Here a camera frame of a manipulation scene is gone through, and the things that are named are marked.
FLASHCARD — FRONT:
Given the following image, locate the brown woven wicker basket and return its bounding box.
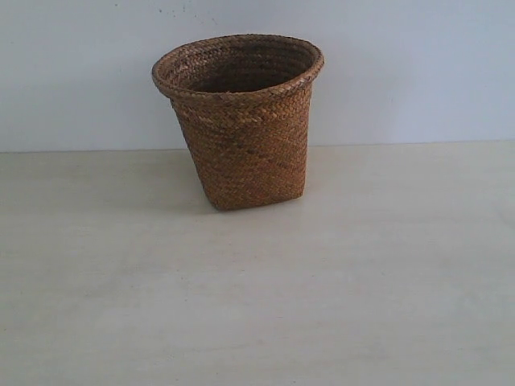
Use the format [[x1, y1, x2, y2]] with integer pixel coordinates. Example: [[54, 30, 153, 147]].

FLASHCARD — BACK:
[[151, 34, 324, 211]]

